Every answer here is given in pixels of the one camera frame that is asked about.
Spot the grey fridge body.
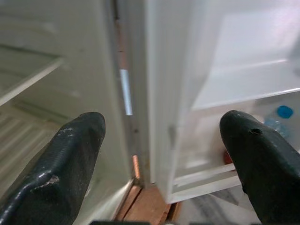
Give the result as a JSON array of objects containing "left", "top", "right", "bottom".
[{"left": 0, "top": 0, "right": 150, "bottom": 225}]

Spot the white-edged fridge shelf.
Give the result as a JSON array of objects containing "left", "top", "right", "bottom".
[{"left": 0, "top": 44, "right": 64, "bottom": 106}]

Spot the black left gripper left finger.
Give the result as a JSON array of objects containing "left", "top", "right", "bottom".
[{"left": 0, "top": 112, "right": 105, "bottom": 225}]

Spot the grey fridge door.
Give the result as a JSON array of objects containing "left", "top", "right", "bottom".
[{"left": 145, "top": 0, "right": 300, "bottom": 204}]

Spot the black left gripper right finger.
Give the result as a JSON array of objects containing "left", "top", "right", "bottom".
[{"left": 220, "top": 110, "right": 300, "bottom": 225}]

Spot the small red item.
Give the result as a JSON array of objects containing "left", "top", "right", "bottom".
[{"left": 224, "top": 150, "right": 233, "bottom": 165}]

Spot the water bottle blue cap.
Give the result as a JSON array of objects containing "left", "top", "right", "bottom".
[{"left": 264, "top": 105, "right": 293, "bottom": 139}]

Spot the white door shelf bin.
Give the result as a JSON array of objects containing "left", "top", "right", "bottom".
[{"left": 191, "top": 60, "right": 300, "bottom": 111}]

